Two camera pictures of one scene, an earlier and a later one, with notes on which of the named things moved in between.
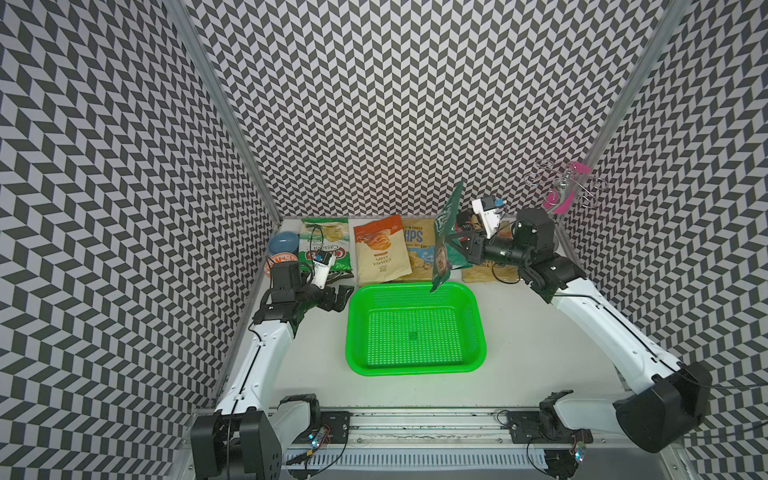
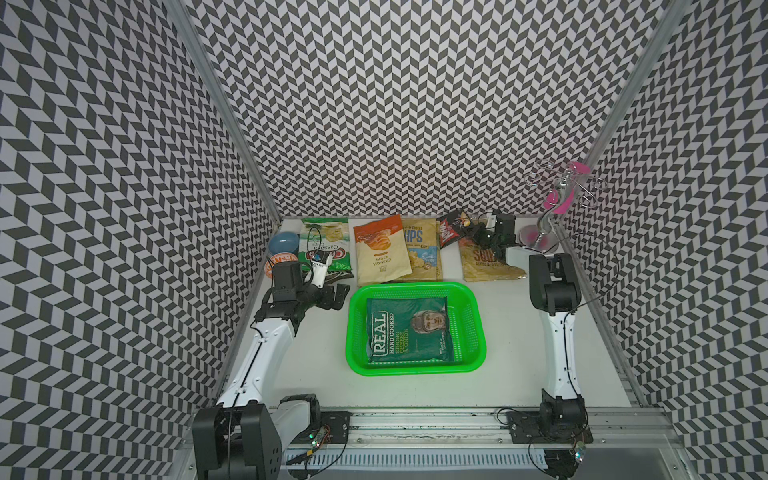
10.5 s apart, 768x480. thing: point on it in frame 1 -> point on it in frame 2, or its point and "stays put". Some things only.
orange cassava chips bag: (381, 250) stays put
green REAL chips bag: (447, 256) -> (409, 329)
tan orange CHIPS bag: (487, 271) stays put
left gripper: (327, 303) stays put
